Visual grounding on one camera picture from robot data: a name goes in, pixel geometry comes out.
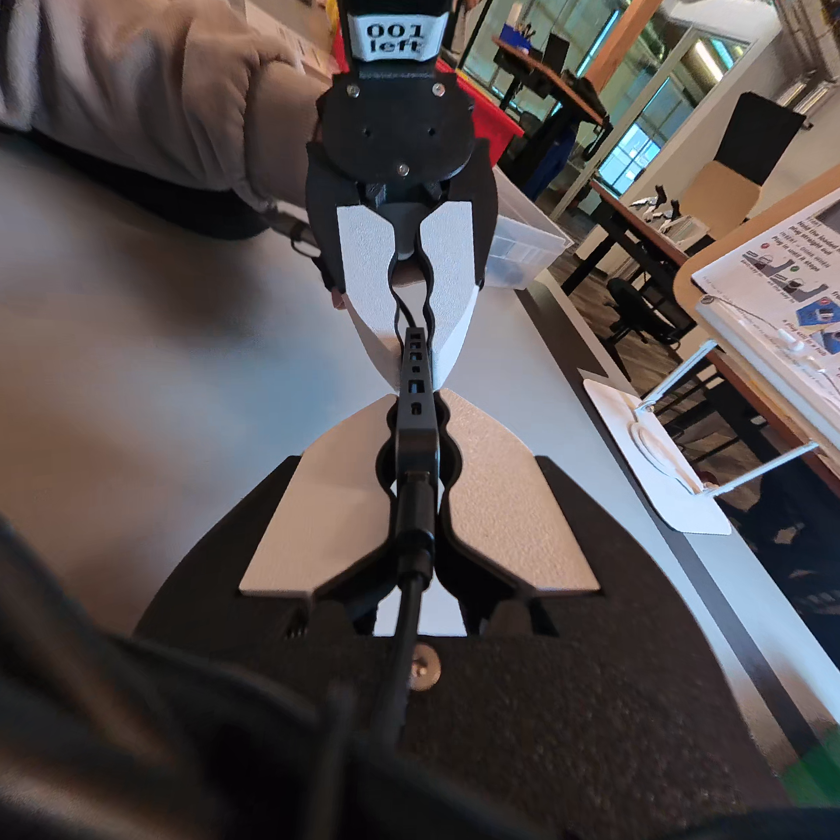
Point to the black laptop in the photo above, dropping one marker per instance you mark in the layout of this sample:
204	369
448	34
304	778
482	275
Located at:
556	56

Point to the plywood board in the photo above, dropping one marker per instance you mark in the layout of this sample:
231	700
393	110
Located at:
715	197

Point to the person's left forearm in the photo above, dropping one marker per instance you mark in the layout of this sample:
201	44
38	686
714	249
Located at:
164	85

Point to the black fabric panel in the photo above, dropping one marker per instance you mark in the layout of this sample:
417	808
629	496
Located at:
761	138

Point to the wooden top side table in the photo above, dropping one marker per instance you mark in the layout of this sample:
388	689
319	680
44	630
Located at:
623	216

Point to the printed instruction sheet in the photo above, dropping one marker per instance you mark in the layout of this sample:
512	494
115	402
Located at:
787	275

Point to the wooden top standing desk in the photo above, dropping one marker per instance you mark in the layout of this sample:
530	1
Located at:
564	85

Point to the clear plastic tray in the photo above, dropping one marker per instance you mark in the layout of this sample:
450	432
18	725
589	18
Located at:
531	249

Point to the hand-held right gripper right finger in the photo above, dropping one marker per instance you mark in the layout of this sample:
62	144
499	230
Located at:
512	525

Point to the blue hanging jacket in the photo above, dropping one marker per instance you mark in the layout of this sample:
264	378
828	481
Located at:
551	157

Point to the grey usb hub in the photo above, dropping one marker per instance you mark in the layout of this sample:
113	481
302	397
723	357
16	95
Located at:
416	436

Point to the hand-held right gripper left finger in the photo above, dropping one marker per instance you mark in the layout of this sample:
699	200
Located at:
315	525

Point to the wooden post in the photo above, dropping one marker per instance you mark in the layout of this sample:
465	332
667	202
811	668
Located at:
623	39

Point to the person's left hand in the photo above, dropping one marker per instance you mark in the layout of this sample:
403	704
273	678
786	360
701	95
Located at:
339	300

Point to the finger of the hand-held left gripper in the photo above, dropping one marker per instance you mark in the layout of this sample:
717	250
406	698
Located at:
456	275
364	275

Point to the black office chair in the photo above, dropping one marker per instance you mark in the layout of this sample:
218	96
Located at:
636	302

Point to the blue desk organizer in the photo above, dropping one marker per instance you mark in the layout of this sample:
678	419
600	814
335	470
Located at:
515	38

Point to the red plastic bin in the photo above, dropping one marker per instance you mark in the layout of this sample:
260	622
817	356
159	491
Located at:
492	124

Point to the instruction sheet on wooden stand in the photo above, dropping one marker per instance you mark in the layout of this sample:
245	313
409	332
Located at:
656	472

